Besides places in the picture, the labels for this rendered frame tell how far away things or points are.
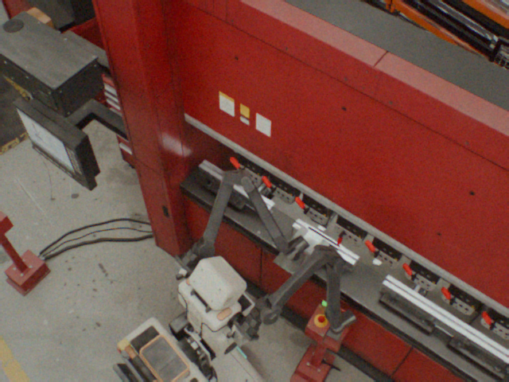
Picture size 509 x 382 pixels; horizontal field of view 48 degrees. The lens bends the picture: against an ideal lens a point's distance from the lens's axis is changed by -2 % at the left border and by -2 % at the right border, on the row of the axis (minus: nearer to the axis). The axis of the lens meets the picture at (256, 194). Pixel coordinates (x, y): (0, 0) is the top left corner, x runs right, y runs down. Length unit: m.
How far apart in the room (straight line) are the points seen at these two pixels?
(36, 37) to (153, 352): 1.56
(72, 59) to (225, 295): 1.20
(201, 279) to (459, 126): 1.27
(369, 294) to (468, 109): 1.43
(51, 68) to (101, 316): 1.98
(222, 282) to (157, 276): 1.63
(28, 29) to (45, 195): 2.06
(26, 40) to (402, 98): 1.63
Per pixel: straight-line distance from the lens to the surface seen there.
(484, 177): 2.13
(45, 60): 2.64
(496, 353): 3.07
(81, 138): 2.80
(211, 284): 2.53
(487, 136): 1.97
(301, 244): 2.78
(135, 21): 2.43
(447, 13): 4.28
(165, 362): 2.90
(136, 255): 4.20
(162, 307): 4.00
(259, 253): 3.36
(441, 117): 2.00
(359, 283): 3.12
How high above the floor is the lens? 3.65
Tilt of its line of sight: 56 degrees down
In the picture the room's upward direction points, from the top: 2 degrees clockwise
